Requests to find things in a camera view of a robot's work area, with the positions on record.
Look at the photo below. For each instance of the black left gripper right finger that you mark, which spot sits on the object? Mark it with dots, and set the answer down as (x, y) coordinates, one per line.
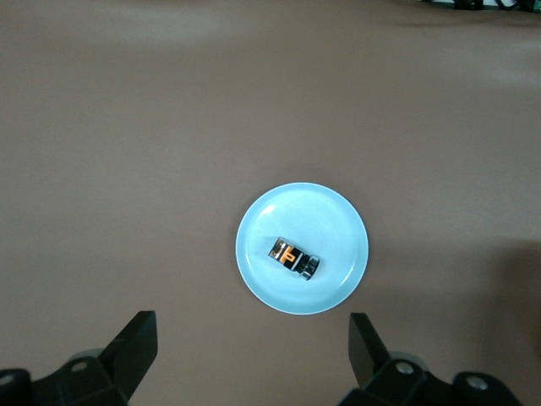
(365, 351)

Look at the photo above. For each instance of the orange black switch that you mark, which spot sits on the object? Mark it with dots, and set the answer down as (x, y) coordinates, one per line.
(289, 256)

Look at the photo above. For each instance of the light blue round plate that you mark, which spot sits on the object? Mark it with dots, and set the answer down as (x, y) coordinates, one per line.
(270, 292)

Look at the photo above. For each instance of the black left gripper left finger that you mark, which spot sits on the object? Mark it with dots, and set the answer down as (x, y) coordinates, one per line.
(131, 355)

